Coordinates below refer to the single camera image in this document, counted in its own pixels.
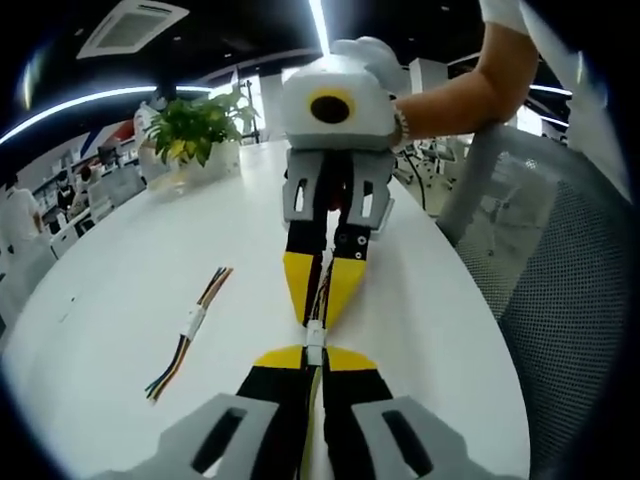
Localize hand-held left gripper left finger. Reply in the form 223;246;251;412
92;343;309;480

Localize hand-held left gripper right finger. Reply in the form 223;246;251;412
321;346;486;480

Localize JST connector cable dark wires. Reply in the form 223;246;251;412
306;254;336;347

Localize JST connector cable yellow wire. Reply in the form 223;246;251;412
303;343;327;480

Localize multicolour JST connector cable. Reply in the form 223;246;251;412
185;266;235;327
143;314;202;404

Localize person's right hand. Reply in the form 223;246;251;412
331;36;408;100

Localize black tripod stand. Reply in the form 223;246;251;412
241;78;265;147

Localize white plant pot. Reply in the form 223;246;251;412
138;138;242;192

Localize straight ceiling light strip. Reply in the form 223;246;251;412
306;0;335;57

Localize green potted plant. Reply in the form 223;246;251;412
143;85;262;169

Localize background white office chairs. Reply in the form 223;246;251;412
393;137;474;214

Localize ceiling air conditioner vent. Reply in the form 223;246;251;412
76;0;195;62

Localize grey mesh office chair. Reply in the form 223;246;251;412
436;122;637;480

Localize curved ceiling light strip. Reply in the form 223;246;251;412
0;83;217;144

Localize person's white shirt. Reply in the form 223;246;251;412
478;0;634;197

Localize wrist bracelet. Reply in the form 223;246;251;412
392;107;411;151

